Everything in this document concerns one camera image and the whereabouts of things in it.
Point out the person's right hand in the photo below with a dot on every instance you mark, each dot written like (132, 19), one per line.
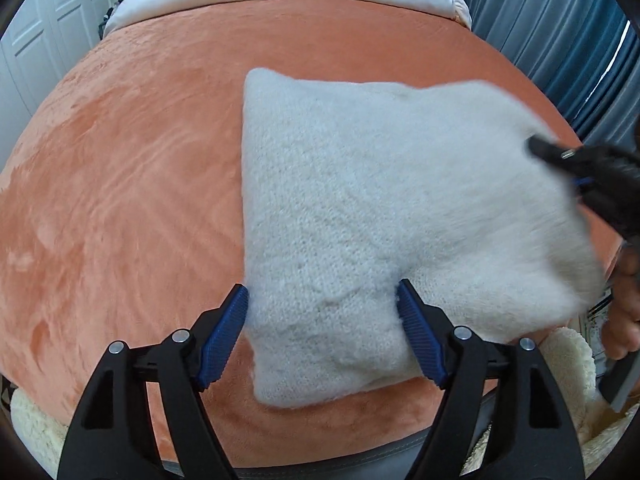
(625, 310)

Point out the orange plush blanket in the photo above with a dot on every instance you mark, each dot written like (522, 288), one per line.
(125, 185)

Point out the blue curtain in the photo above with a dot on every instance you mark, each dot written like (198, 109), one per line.
(540, 20)

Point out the grey leather bed frame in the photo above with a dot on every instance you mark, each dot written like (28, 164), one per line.
(325, 465)

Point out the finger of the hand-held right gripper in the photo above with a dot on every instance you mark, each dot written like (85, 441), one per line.
(584, 185)
(555, 151)

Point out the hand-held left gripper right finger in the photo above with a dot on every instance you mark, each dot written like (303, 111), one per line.
(420, 340)

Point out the white fuzzy knit sweater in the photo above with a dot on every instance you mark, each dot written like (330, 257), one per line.
(350, 210)

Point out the white wardrobe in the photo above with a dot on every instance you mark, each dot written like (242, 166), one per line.
(45, 20)

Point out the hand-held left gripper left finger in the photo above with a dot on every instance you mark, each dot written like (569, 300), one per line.
(225, 340)

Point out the cream fluffy rug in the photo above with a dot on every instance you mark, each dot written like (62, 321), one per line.
(570, 355)

